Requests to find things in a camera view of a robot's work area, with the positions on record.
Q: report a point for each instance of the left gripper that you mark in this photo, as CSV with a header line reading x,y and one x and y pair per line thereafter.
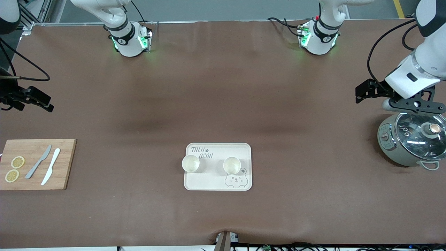
x,y
379,90

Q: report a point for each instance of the white paper cup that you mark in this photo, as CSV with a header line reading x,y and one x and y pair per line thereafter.
x,y
232,165

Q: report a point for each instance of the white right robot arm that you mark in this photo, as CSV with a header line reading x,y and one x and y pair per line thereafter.
x,y
130,47

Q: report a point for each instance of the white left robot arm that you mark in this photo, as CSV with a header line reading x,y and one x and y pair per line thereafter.
x,y
432,52

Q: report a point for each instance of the lemon slice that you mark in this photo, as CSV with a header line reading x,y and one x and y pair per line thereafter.
x,y
12,175
17,162

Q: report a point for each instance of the grey plastic knife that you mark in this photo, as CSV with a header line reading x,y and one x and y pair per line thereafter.
x,y
36,164

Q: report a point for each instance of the grey green cooking pot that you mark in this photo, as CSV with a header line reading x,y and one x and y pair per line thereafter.
x,y
392,155

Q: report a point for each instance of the white plastic knife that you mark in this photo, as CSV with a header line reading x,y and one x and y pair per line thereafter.
x,y
51,165

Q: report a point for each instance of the glass pot lid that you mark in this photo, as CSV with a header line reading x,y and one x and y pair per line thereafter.
x,y
418,146

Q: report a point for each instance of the wooden cutting board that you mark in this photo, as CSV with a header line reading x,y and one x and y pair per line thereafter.
x,y
66,167

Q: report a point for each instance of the brown table cover mat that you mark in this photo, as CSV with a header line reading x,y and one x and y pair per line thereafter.
x,y
223,87

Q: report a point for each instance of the cream bear print tray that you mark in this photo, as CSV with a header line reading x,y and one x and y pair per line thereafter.
x,y
216,181

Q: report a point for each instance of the aluminium frame profile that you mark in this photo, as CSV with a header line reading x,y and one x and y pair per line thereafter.
x,y
35,14

